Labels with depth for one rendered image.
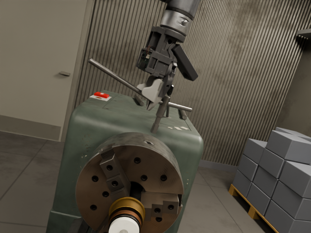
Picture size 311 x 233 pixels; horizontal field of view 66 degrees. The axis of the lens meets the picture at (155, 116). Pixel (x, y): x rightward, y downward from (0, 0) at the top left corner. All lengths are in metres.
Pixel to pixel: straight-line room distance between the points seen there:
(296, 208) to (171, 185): 2.27
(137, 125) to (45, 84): 3.02
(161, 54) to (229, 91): 3.57
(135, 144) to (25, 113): 3.33
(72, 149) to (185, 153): 0.39
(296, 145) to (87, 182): 2.58
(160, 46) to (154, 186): 0.38
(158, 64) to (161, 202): 0.36
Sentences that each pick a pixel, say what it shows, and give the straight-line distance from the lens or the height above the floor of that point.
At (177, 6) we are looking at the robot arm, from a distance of 0.63.
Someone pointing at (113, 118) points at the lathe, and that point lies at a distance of 0.84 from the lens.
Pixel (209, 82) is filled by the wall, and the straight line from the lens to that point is 3.98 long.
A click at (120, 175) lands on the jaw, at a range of 0.65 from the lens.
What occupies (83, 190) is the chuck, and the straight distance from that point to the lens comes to 0.75.
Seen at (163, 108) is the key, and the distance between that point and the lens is 0.68.
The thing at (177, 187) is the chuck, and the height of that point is 1.14.
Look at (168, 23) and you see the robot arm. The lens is 0.63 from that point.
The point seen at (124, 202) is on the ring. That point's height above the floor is 1.12.
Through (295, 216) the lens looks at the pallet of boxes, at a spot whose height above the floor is 0.40.
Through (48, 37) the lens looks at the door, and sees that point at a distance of 3.73.
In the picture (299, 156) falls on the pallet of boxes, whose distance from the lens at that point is 3.11.
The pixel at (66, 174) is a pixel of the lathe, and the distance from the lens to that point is 0.92.
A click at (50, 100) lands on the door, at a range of 3.79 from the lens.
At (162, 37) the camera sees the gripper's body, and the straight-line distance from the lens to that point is 0.62.
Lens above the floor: 1.45
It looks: 11 degrees down
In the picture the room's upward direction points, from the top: 15 degrees clockwise
